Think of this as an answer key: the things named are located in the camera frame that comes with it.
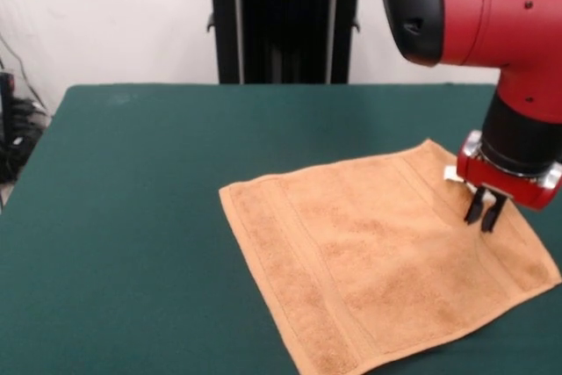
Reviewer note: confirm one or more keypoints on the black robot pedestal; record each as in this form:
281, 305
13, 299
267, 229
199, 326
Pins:
285, 19

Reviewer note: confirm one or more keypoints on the black electronics box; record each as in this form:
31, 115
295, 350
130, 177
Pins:
5, 94

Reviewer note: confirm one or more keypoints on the dark green table cloth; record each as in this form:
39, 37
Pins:
110, 239

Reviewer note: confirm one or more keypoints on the orange terry towel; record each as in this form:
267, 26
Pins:
373, 261

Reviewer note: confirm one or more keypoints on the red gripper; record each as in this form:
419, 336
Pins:
505, 186

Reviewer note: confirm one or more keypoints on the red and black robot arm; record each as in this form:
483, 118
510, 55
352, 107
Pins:
483, 15

